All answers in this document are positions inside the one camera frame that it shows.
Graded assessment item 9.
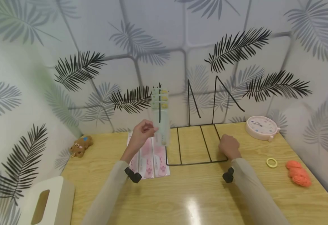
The brown bear plush toy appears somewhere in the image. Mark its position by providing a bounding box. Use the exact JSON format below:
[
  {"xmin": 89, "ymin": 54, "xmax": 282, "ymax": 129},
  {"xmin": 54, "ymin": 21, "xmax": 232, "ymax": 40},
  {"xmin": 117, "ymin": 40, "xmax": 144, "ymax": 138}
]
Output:
[{"xmin": 69, "ymin": 135, "xmax": 93, "ymax": 158}]

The person's left forearm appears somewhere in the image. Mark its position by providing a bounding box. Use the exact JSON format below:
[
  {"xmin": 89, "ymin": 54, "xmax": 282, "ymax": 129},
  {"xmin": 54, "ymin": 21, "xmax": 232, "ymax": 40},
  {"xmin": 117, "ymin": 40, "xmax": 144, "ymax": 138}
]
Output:
[{"xmin": 81, "ymin": 149, "xmax": 139, "ymax": 225}]

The black wrist band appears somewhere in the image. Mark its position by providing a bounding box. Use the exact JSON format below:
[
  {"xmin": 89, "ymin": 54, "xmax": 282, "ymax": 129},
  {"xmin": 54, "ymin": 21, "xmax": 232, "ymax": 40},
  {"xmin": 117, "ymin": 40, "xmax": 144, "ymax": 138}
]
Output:
[
  {"xmin": 124, "ymin": 167, "xmax": 142, "ymax": 184},
  {"xmin": 222, "ymin": 167, "xmax": 235, "ymax": 183}
]

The person's left hand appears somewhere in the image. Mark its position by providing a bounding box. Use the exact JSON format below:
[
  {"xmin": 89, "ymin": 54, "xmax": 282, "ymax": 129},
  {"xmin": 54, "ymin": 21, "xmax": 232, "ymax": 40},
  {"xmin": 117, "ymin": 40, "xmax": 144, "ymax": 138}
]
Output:
[{"xmin": 127, "ymin": 119, "xmax": 159, "ymax": 155}]

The black wire display rack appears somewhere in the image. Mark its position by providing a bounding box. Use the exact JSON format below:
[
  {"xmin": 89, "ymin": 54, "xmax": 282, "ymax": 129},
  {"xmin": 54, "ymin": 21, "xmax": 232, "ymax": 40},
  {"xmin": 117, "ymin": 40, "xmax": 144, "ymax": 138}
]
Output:
[{"xmin": 158, "ymin": 75, "xmax": 246, "ymax": 166}]

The person's right hand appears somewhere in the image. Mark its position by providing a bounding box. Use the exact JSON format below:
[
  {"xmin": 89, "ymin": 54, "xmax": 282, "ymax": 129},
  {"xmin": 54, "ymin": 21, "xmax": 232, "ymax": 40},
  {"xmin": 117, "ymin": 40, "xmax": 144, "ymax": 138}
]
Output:
[{"xmin": 218, "ymin": 134, "xmax": 242, "ymax": 160}]

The pink round alarm clock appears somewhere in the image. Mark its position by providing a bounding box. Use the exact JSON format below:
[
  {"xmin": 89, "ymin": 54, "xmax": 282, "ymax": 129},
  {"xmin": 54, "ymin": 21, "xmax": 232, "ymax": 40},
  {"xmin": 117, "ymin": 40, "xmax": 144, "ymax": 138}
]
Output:
[{"xmin": 245, "ymin": 116, "xmax": 281, "ymax": 143}]

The pink hair clip packet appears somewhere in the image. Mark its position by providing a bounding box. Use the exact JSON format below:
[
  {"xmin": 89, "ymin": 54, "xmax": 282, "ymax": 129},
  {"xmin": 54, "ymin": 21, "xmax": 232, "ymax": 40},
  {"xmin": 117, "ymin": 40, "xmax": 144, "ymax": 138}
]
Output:
[
  {"xmin": 152, "ymin": 144, "xmax": 171, "ymax": 178},
  {"xmin": 139, "ymin": 144, "xmax": 155, "ymax": 179}
]

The person's right forearm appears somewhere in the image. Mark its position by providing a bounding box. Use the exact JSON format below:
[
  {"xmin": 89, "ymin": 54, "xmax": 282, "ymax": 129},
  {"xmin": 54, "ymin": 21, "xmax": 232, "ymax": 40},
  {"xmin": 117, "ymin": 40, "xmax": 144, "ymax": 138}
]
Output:
[{"xmin": 231, "ymin": 156, "xmax": 291, "ymax": 225}]

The white tissue box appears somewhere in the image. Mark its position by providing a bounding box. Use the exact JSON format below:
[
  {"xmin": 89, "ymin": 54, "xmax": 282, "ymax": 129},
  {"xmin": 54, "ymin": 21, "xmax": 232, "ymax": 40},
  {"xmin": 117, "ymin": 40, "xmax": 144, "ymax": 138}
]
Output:
[{"xmin": 17, "ymin": 176, "xmax": 76, "ymax": 225}]

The orange fluffy hair tie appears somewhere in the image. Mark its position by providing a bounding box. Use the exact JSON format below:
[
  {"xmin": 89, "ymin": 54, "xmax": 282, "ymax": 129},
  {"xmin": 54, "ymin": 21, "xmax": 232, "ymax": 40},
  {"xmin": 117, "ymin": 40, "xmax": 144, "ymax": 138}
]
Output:
[
  {"xmin": 286, "ymin": 160, "xmax": 302, "ymax": 170},
  {"xmin": 293, "ymin": 175, "xmax": 312, "ymax": 188},
  {"xmin": 289, "ymin": 168, "xmax": 308, "ymax": 178}
]

